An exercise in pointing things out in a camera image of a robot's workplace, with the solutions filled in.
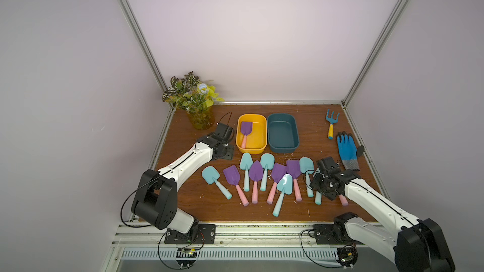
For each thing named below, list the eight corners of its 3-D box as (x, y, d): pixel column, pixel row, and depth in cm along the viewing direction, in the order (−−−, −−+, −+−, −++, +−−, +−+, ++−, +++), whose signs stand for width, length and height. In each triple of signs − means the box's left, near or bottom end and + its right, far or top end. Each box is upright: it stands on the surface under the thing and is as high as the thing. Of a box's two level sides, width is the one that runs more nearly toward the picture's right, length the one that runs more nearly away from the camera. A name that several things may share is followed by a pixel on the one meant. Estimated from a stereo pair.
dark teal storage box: (268, 153, 99) (269, 147, 94) (265, 120, 114) (266, 113, 109) (299, 153, 99) (302, 147, 94) (293, 120, 114) (294, 113, 109)
